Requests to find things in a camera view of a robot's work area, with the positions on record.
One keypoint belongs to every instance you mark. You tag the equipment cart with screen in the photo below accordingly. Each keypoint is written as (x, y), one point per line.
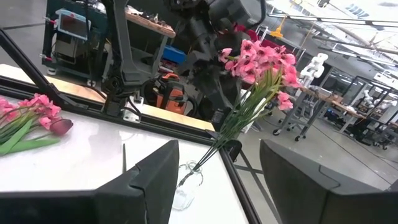
(74, 34)

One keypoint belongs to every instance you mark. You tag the dark red artificial tulip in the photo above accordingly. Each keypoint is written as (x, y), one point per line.
(60, 127)

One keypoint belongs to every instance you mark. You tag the wooden table base board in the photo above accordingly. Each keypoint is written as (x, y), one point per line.
(174, 116)

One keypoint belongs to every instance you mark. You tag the blue storage bin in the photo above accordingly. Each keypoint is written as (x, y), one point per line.
(174, 54)

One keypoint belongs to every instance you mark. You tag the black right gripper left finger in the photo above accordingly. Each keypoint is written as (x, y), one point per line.
(124, 205)

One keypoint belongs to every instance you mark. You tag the pink artificial flower bunch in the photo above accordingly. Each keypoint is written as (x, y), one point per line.
(258, 62)
(37, 105)

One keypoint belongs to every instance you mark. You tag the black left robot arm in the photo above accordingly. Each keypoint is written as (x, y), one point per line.
(127, 62)

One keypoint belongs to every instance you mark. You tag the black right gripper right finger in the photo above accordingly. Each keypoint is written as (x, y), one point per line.
(326, 202)

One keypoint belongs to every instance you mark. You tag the white humanoid robot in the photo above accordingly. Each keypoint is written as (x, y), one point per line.
(314, 68)

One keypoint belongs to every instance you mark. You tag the clear glass vase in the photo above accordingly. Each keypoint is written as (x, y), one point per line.
(186, 193)

